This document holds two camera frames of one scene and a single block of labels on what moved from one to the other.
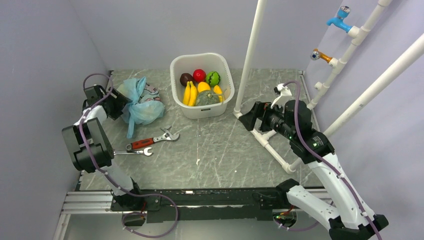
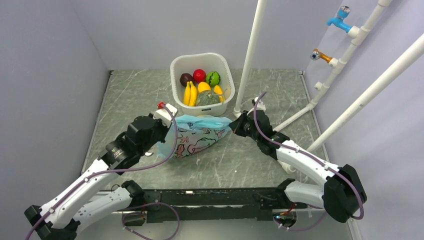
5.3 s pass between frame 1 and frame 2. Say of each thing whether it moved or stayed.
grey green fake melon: stayed
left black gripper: moved
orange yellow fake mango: stayed
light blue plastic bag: moved
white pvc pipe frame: stayed
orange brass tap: stayed
